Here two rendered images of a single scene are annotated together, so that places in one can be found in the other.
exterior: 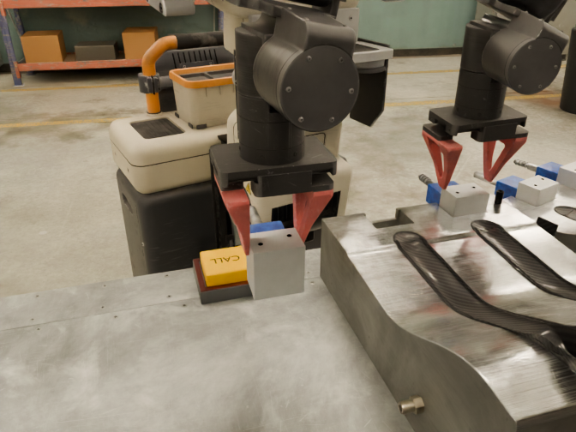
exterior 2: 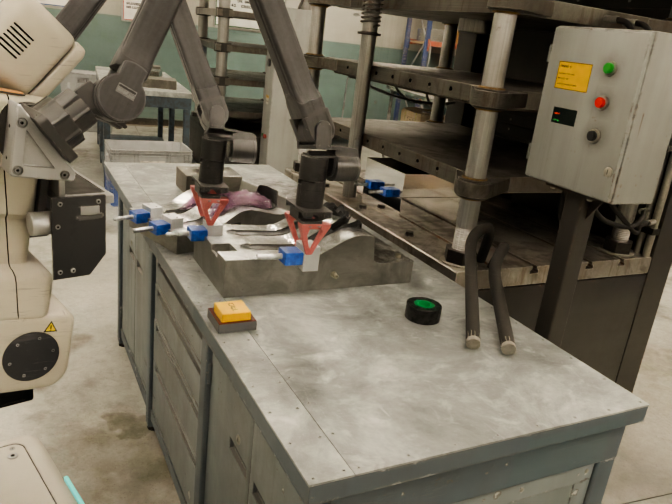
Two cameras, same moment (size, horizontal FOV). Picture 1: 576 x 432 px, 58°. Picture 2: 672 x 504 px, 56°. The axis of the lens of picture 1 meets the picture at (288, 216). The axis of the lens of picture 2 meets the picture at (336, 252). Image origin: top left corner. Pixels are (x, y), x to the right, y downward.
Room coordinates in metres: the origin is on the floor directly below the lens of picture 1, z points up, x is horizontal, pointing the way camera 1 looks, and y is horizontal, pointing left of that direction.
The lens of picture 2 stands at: (0.64, 1.27, 1.38)
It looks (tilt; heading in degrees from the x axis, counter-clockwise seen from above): 19 degrees down; 258
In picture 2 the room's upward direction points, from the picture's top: 7 degrees clockwise
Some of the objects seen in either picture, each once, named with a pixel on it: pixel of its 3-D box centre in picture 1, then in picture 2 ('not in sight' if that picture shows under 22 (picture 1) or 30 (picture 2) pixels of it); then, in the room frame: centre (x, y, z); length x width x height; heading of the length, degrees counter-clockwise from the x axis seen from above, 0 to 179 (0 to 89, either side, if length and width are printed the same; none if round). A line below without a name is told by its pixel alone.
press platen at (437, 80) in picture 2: not in sight; (465, 101); (-0.30, -1.04, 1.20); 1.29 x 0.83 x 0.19; 106
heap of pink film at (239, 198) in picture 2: not in sight; (230, 197); (0.57, -0.55, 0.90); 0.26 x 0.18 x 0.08; 33
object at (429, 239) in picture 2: not in sight; (442, 212); (-0.29, -1.06, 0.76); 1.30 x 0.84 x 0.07; 106
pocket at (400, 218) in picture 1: (386, 230); (223, 254); (0.59, -0.13, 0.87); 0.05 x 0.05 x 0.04; 16
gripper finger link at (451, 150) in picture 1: (456, 153); (210, 205); (0.63, -0.22, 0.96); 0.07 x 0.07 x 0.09; 15
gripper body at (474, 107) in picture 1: (479, 98); (211, 173); (0.63, -0.24, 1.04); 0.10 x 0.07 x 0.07; 105
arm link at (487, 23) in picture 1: (490, 48); (216, 148); (0.62, -0.24, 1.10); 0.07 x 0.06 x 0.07; 9
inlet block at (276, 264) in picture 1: (263, 238); (286, 256); (0.47, 0.03, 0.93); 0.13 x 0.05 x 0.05; 16
